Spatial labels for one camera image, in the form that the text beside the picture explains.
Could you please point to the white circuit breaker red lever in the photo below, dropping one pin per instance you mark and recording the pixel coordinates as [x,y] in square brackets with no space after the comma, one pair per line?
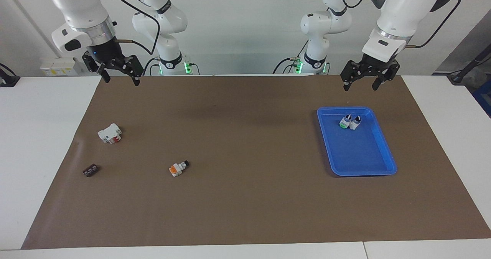
[109,134]

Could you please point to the selector switch with green base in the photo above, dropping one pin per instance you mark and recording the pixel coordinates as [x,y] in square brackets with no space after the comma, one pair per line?
[344,122]

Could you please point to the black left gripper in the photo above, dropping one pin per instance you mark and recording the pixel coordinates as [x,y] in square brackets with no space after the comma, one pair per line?
[378,63]

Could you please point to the white selector switch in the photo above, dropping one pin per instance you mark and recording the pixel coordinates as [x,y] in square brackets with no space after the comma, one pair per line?
[355,124]

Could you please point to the white wall socket box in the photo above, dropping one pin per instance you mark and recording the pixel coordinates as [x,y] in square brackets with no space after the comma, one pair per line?
[57,67]

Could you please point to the brown table mat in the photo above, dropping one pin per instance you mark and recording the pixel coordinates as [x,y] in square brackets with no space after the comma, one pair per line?
[245,197]

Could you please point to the black clamp mount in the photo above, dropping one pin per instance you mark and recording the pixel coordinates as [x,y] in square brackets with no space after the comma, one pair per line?
[7,80]

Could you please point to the blue crate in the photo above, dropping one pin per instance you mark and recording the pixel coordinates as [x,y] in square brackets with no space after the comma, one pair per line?
[484,98]

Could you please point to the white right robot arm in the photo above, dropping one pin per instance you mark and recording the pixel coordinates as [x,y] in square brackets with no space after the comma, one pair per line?
[76,5]

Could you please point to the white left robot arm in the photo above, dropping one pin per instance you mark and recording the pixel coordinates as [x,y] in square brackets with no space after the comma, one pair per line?
[399,5]

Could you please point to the black stand pole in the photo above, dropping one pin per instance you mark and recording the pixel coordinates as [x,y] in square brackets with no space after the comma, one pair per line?
[466,69]

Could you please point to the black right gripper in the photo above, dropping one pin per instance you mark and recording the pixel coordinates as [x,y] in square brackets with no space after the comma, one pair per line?
[106,53]

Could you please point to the selector switch with orange block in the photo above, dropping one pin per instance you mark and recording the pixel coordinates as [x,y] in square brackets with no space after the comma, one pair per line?
[177,169]

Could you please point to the blue plastic tray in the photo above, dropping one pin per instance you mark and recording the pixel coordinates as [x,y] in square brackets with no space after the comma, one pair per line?
[356,151]

